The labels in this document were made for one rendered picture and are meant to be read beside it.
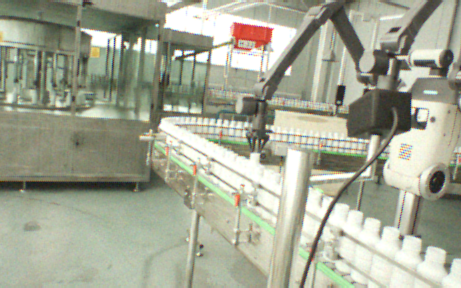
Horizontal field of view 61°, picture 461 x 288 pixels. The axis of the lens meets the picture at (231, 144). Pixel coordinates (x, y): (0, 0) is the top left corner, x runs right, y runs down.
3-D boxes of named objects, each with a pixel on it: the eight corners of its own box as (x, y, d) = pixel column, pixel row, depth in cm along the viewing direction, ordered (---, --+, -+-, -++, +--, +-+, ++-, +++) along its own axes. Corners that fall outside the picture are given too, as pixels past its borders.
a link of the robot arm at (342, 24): (342, -12, 151) (326, -8, 160) (319, 11, 149) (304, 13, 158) (388, 77, 170) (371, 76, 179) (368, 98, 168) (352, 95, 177)
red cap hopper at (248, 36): (216, 153, 844) (232, 21, 804) (213, 147, 915) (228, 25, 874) (257, 157, 858) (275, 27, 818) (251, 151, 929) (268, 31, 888)
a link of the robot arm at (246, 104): (274, 86, 148) (263, 84, 156) (247, 83, 143) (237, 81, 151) (269, 117, 150) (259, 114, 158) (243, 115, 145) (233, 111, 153)
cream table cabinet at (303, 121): (327, 186, 663) (338, 117, 646) (342, 196, 602) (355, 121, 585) (264, 180, 646) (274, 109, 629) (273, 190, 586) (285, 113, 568)
